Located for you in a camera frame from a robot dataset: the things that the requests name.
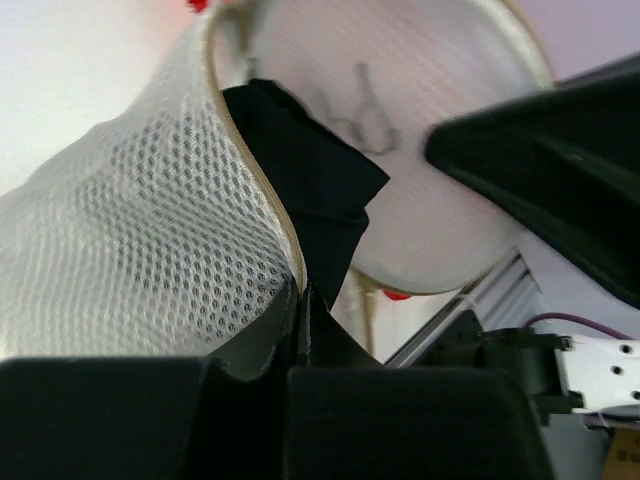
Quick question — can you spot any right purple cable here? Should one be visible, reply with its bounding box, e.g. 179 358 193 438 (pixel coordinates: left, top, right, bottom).
529 312 634 341

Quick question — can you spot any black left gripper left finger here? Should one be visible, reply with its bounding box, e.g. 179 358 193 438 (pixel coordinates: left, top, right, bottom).
1 283 298 479

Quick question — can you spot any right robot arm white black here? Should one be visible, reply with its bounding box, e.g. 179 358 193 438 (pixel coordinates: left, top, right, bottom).
424 70 639 416

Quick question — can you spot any black bra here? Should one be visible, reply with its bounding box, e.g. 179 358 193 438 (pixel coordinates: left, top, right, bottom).
223 80 389 306

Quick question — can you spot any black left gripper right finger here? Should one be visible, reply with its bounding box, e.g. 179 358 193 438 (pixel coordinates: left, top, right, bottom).
287 287 554 479

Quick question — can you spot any white mesh laundry bag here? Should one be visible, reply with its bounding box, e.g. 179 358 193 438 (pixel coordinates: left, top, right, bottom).
1 1 554 357

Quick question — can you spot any aluminium frame rail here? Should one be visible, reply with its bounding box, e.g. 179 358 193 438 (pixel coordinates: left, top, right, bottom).
384 249 543 367

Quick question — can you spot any red plastic tray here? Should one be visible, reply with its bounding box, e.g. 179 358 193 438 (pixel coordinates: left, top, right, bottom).
383 290 412 302

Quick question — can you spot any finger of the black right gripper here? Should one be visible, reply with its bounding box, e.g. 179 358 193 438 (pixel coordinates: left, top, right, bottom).
424 71 639 307

